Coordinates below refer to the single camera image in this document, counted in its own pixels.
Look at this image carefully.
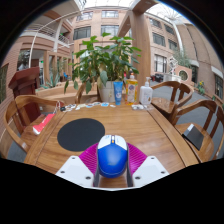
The yellow dish soap bottle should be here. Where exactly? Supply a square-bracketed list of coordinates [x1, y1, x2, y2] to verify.
[125, 72, 139, 106]

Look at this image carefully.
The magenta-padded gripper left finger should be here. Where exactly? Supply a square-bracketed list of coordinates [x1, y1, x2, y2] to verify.
[54, 142, 101, 188]

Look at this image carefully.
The wooden armchair with black notebook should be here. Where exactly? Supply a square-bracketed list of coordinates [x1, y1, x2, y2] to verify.
[171, 98, 219, 163]

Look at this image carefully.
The dark red wooden lectern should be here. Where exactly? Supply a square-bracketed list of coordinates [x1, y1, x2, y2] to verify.
[8, 66, 43, 126]

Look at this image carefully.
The long wooden planter box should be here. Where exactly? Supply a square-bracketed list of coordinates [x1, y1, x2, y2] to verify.
[34, 81, 101, 106]

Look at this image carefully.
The blue and white computer mouse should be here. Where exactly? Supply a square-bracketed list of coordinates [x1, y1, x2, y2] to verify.
[96, 134, 129, 179]

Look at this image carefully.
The green plant in white pot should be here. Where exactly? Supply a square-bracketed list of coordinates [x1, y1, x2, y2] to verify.
[63, 32, 143, 104]

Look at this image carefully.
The blue squeeze tube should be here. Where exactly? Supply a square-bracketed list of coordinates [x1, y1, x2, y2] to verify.
[112, 80, 124, 106]

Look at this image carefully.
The white stone statue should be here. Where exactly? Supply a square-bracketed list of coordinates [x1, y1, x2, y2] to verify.
[167, 55, 180, 76]

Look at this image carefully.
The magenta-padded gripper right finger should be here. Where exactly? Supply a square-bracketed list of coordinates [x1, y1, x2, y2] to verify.
[125, 142, 171, 188]

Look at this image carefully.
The green agave plant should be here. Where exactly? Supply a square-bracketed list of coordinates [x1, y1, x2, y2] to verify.
[43, 71, 61, 89]

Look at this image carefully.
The black oval mouse pad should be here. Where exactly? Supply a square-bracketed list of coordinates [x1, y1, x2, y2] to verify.
[56, 117, 106, 153]

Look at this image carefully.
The wooden armchair with red bag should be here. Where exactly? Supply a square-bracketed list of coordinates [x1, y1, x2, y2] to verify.
[3, 94, 66, 154]

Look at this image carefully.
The white pump bottle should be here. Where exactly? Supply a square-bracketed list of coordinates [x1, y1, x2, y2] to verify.
[138, 76, 154, 107]

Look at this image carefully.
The black notebook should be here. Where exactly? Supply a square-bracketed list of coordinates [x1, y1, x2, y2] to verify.
[181, 123, 205, 151]

